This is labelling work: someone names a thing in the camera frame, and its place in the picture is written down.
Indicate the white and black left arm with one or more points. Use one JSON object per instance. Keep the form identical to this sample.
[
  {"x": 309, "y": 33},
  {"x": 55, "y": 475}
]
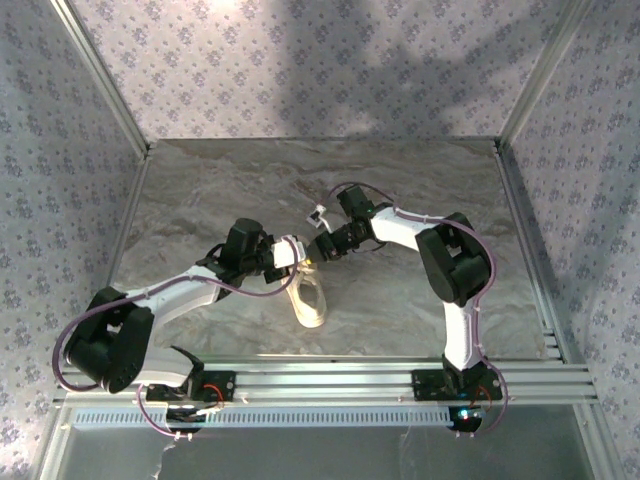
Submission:
[{"x": 175, "y": 295}]

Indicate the aluminium table side rail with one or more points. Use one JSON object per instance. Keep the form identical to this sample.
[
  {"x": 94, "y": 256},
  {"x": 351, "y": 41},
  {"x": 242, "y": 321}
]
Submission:
[
  {"x": 527, "y": 225},
  {"x": 131, "y": 210}
]

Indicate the aluminium frame post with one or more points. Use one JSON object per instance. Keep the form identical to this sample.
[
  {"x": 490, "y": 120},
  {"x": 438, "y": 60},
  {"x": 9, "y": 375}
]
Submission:
[
  {"x": 541, "y": 75},
  {"x": 102, "y": 75}
]

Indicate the aluminium base rail beam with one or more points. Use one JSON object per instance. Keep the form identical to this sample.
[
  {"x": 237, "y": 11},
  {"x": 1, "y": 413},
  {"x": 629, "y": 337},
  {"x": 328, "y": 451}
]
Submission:
[{"x": 325, "y": 380}]

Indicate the white canvas shoe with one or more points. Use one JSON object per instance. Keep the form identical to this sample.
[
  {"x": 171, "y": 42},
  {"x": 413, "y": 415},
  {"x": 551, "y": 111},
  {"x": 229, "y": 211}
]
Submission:
[{"x": 310, "y": 310}]

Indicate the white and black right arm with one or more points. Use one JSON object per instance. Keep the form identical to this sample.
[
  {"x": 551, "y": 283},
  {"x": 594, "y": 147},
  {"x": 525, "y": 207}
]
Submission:
[{"x": 400, "y": 225}]

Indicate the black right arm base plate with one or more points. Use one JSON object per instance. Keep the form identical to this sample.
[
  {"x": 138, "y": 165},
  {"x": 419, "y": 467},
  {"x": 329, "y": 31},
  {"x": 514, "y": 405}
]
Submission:
[{"x": 425, "y": 385}]

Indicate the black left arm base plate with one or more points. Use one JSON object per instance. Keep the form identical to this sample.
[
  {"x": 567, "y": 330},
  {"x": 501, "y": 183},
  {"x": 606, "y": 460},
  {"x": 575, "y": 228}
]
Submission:
[{"x": 225, "y": 387}]

